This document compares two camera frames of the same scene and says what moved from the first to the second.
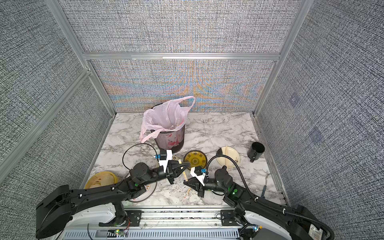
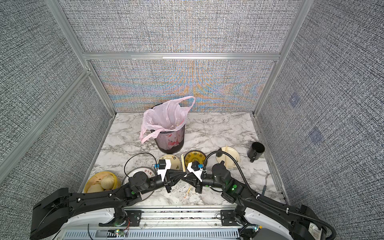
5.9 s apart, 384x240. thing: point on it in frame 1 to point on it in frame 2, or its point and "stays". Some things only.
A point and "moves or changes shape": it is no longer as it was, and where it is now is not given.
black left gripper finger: x=178 y=168 to x=174 y=175
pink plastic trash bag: x=168 y=116 stays
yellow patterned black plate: x=196 y=158 stays
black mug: x=254 y=152 stays
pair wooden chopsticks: x=184 y=173 moves or changes shape
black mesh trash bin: x=170 y=142 stays
